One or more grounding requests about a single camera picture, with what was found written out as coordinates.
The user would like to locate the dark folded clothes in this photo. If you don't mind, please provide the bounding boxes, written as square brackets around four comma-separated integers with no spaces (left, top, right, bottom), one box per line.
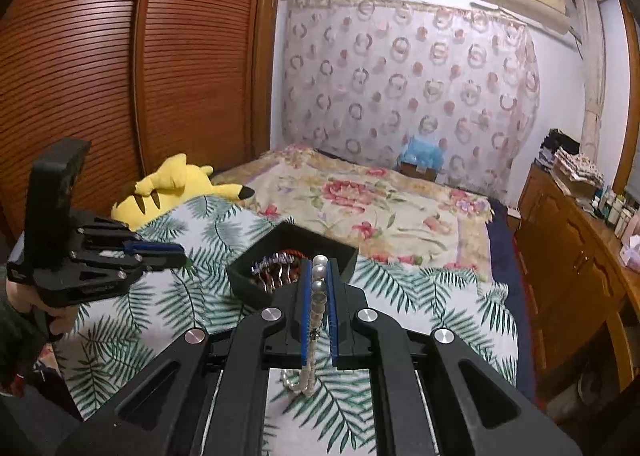
[539,128,567,167]

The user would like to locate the person's left hand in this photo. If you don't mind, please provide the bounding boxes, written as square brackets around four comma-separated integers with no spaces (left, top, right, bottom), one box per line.
[7,282,77,343]

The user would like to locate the floral folded cloth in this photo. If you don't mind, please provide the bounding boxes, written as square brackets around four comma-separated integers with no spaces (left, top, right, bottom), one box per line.
[552,146,607,185]

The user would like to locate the navy bed sheet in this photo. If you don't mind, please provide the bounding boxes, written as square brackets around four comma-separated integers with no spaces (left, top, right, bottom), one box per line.
[487,198,539,403]

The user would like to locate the pink tissue box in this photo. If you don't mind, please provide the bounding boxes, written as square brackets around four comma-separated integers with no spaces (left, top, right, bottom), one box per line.
[620,235,640,270]

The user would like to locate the row of cosmetic bottles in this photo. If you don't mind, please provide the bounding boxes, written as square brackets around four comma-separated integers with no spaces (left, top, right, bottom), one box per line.
[592,186,640,240]

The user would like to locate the white pearl necklace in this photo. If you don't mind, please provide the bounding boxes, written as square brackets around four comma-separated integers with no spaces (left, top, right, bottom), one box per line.
[280,256,331,398]

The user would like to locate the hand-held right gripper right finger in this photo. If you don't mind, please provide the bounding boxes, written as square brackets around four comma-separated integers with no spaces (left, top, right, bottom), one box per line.
[326,258,586,456]

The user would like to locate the yellow plush toy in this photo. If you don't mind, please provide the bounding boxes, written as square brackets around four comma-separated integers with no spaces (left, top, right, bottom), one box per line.
[111,153,256,233]

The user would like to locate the beige tied curtain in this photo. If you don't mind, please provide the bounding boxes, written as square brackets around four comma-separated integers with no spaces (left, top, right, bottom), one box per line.
[572,0,609,158]

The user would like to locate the green leaf print cloth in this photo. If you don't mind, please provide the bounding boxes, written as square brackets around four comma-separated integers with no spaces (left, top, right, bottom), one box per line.
[55,196,519,456]

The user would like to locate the brown cardboard box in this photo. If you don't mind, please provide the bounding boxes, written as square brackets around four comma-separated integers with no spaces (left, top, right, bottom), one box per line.
[557,171,602,200]

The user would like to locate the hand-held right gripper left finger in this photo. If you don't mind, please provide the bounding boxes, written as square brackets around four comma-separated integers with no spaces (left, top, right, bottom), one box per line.
[55,280,310,456]

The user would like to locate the purple crystal bracelet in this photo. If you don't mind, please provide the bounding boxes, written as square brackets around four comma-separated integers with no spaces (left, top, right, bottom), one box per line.
[251,253,294,273]

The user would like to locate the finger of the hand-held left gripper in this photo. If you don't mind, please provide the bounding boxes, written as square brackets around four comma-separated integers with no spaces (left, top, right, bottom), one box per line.
[74,252,189,299]
[74,216,187,254]

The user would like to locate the black box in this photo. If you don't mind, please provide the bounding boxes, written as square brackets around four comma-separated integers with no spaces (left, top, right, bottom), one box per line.
[226,221,359,310]

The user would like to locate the wooden window frame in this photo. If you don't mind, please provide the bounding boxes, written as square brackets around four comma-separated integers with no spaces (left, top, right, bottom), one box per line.
[613,0,640,198]

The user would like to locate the wooden sideboard cabinet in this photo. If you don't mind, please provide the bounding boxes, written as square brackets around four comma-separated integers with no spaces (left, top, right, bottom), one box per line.
[515,163,640,393]

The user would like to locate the circle print sheer curtain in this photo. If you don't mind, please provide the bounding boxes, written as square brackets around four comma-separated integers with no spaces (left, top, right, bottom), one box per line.
[280,0,542,200]

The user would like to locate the person's left forearm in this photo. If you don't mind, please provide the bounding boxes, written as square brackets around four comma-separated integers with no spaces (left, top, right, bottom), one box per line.
[0,298,57,393]

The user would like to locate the brown slatted wardrobe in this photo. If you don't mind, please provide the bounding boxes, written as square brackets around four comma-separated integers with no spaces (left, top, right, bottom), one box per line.
[0,0,281,248]

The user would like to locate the small cardboard box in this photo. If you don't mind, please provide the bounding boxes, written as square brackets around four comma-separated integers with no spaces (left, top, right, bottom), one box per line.
[400,161,439,183]

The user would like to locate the blue plush toy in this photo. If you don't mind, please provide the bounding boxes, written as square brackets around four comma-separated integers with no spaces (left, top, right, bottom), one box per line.
[397,135,447,170]

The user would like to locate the floral blanket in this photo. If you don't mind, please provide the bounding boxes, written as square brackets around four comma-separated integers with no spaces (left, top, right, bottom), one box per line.
[212,146,497,283]

